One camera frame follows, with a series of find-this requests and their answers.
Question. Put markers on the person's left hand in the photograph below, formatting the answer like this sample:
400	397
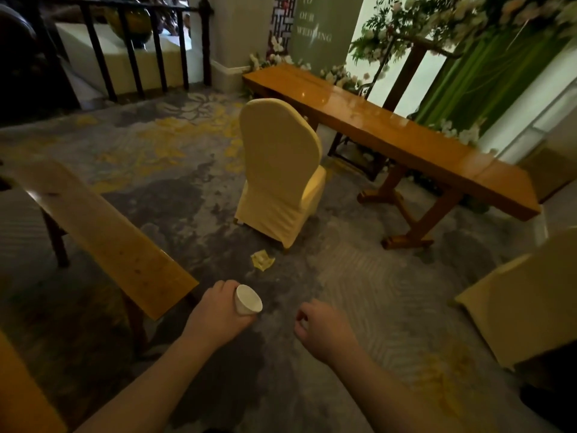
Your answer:
215	316

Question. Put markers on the person's right hand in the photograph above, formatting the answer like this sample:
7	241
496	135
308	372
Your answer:
325	331

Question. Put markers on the person's right fingers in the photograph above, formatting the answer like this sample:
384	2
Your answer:
305	313

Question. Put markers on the person's left fingers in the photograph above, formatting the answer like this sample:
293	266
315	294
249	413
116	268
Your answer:
227	290

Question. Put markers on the white paper cup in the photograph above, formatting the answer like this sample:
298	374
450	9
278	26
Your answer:
247	300

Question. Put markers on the person's right forearm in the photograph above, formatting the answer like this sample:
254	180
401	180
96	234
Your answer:
392	396

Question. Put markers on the person's left forearm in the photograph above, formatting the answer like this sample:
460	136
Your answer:
148	392

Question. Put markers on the crumpled yellow paper napkin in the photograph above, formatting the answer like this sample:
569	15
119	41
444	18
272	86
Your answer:
262	260

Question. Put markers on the yellow covered banquet chair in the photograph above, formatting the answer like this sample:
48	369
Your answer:
22	392
525	302
279	171

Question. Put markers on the long wooden table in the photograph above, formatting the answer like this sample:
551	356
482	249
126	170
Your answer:
387	130
99	238

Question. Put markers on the dark wooden easel stand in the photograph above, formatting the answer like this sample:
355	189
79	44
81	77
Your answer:
383	103

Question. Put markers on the white floor flower arrangement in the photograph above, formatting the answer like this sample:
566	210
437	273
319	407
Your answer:
288	58
460	132

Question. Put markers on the black metal railing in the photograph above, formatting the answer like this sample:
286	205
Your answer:
135	45

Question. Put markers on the green wedding sign board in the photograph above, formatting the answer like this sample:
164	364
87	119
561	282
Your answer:
322	29

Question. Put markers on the green draped curtain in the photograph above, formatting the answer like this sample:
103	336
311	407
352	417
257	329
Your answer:
482	81

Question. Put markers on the white flower arrangement arch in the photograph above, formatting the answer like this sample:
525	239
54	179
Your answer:
450	17

